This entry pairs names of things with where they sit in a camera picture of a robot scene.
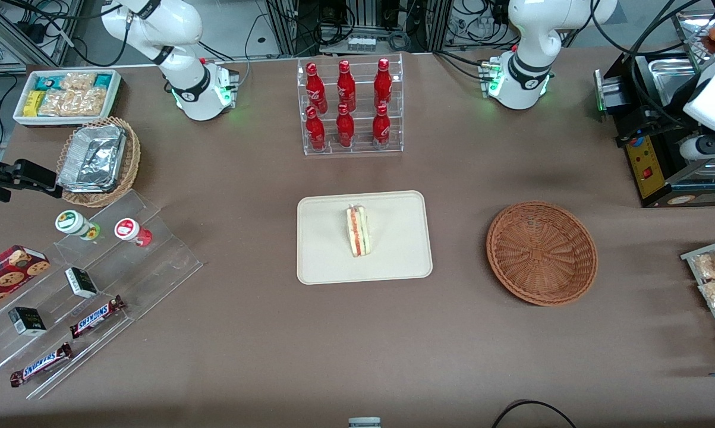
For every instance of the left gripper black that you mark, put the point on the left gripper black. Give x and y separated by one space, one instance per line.
661 113

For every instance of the triangular sandwich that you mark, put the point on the triangular sandwich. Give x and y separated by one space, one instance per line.
358 232

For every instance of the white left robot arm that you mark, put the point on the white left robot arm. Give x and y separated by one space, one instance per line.
529 35

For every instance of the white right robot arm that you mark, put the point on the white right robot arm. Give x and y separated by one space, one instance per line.
179 35

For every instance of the shiny metal tray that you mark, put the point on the shiny metal tray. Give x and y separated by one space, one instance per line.
663 77

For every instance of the metal tray with orange food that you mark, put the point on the metal tray with orange food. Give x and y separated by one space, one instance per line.
693 27

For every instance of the light tan wicker basket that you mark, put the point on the light tan wicker basket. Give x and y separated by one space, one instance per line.
132 160

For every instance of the brown round wicker basket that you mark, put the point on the brown round wicker basket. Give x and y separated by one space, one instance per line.
541 255

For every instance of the beige rectangular serving tray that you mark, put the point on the beige rectangular serving tray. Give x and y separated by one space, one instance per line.
393 249

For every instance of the black machine with yellow panel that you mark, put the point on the black machine with yellow panel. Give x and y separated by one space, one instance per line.
645 175

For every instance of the white rectangular snack bin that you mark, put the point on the white rectangular snack bin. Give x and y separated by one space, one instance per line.
18 116

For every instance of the green lid yogurt cup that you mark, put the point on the green lid yogurt cup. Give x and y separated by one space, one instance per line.
72 222

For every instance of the yellow snack packet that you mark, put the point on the yellow snack packet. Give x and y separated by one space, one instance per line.
33 104

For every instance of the stack of foil containers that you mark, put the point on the stack of foil containers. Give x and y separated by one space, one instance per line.
93 157

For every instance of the clear cracker bag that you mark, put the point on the clear cracker bag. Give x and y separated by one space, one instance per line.
57 103
90 102
78 81

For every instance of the red plaid cookie box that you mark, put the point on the red plaid cookie box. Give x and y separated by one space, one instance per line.
6 276

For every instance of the teal snack packet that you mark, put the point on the teal snack packet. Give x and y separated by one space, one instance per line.
49 81
103 81

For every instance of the small black carton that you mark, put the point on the small black carton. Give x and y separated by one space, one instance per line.
81 282
27 321

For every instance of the red lid yogurt cup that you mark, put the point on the red lid yogurt cup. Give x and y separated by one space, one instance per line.
128 229

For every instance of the snickers chocolate bar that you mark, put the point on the snickers chocolate bar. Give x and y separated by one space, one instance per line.
95 317
41 365

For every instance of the clear acrylic stepped shelf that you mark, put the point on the clear acrylic stepped shelf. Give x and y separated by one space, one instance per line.
155 267

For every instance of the red cola bottle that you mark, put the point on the red cola bottle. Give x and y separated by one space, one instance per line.
315 89
345 128
381 128
346 86
383 83
315 132

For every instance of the clear acrylic bottle rack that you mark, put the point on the clear acrylic bottle rack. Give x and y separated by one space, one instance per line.
360 148

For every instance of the white power strip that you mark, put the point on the white power strip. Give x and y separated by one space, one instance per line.
361 44

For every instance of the small grey device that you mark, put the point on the small grey device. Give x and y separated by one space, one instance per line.
364 422

